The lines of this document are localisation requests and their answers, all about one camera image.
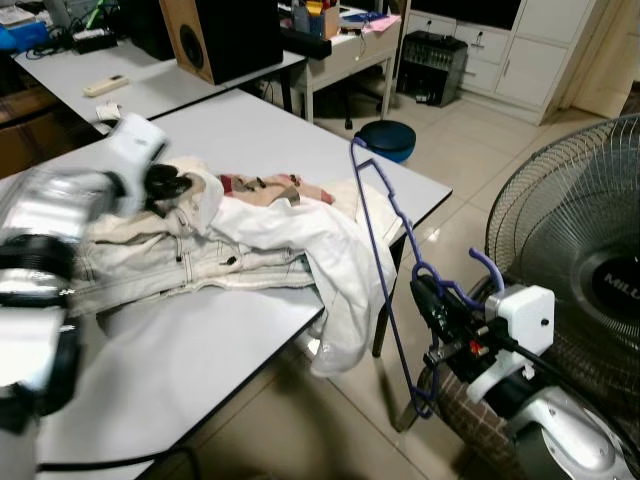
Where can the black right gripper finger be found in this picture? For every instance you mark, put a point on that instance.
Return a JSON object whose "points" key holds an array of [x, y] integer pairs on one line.
{"points": [[438, 288], [424, 305]]}

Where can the purple plastic hanger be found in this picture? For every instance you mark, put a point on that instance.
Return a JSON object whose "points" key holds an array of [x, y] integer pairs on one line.
{"points": [[375, 220]]}

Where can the cream jacket plaid lining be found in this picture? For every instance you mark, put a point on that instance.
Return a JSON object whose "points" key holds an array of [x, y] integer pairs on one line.
{"points": [[260, 235]]}

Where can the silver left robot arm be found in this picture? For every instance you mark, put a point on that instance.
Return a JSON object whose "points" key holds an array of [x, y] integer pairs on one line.
{"points": [[40, 260]]}

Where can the grey desk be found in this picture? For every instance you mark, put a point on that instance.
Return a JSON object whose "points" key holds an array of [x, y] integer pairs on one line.
{"points": [[150, 75]]}

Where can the white remote control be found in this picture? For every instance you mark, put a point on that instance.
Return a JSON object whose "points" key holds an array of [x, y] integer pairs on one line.
{"points": [[107, 86]]}

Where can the grey standing fan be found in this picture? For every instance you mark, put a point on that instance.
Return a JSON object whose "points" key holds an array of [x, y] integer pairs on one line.
{"points": [[580, 230]]}

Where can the blue plastic basin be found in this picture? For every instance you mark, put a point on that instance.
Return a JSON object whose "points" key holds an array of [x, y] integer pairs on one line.
{"points": [[388, 140]]}

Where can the wooden black speaker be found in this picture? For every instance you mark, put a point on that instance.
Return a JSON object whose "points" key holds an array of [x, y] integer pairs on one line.
{"points": [[225, 35]]}

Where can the black power strip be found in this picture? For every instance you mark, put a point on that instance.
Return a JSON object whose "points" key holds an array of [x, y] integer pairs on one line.
{"points": [[95, 40]]}

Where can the white drawer cabinet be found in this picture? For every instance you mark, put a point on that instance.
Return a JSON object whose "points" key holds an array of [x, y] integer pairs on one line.
{"points": [[530, 60]]}

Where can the black television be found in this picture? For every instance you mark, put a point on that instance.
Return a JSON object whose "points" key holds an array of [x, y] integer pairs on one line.
{"points": [[465, 12]]}

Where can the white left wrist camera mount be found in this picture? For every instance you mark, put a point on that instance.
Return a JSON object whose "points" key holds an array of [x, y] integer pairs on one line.
{"points": [[135, 150]]}

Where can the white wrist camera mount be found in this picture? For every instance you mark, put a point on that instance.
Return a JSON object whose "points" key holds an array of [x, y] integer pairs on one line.
{"points": [[520, 320], [135, 150]]}

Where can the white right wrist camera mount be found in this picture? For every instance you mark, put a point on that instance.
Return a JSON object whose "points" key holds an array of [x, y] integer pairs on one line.
{"points": [[520, 320]]}

